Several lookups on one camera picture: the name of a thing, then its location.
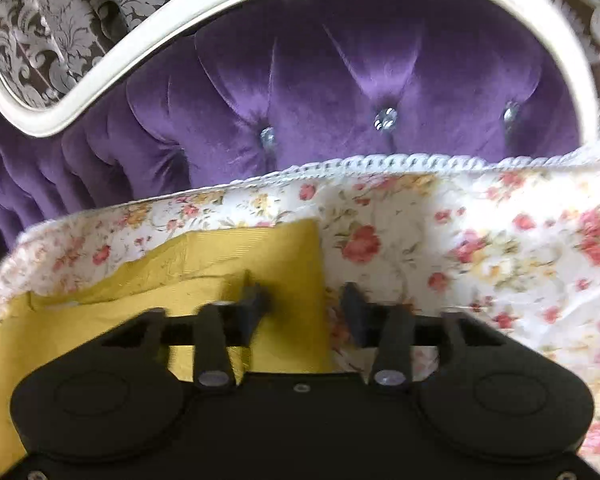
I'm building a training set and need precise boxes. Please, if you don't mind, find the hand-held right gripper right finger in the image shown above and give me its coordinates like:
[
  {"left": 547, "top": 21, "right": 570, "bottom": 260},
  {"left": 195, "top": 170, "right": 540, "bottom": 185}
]
[{"left": 340, "top": 282, "right": 507, "bottom": 390}]

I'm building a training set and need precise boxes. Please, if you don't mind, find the purple tufted headboard white frame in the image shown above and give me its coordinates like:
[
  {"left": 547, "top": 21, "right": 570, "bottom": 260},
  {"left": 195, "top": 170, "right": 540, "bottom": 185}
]
[{"left": 0, "top": 0, "right": 600, "bottom": 267}]

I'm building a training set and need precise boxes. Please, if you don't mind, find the floral bed sheet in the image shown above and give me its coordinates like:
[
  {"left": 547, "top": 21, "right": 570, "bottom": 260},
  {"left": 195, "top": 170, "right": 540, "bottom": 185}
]
[{"left": 0, "top": 140, "right": 600, "bottom": 480}]

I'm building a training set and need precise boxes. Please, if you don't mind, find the yellow small garment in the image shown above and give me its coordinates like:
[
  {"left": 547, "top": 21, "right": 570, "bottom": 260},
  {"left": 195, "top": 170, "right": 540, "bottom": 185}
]
[{"left": 0, "top": 217, "right": 342, "bottom": 467}]

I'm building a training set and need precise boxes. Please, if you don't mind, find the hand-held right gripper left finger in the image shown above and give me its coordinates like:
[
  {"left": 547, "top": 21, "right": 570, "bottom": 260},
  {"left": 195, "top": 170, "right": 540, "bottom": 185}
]
[{"left": 98, "top": 280, "right": 274, "bottom": 392}]

